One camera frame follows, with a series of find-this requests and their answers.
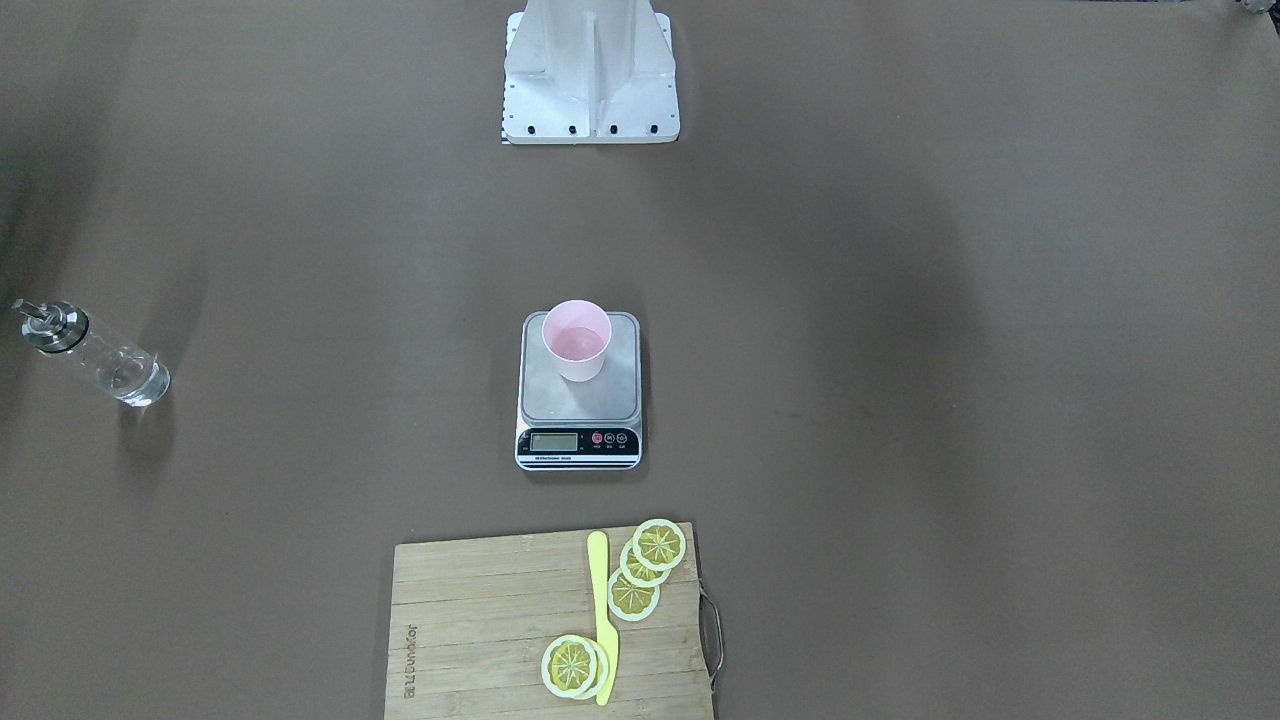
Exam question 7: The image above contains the digital kitchen scale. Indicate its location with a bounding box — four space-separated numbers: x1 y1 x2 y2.
513 311 644 471

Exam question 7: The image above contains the white metal mount base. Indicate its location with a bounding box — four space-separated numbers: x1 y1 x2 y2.
500 1 681 145

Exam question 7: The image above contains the wooden cutting board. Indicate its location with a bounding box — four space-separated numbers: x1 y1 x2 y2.
384 529 717 719

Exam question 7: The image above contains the lemon slice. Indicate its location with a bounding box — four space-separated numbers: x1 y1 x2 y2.
605 570 660 623
584 641 611 700
620 539 671 588
631 518 689 571
540 634 596 700

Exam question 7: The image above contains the pink plastic cup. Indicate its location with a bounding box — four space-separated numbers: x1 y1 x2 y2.
541 299 612 383

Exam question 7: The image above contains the clear glass sauce bottle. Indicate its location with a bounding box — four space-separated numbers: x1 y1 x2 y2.
12 299 172 407

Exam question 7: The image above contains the yellow plastic knife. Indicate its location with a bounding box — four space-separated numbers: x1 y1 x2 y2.
588 530 620 706

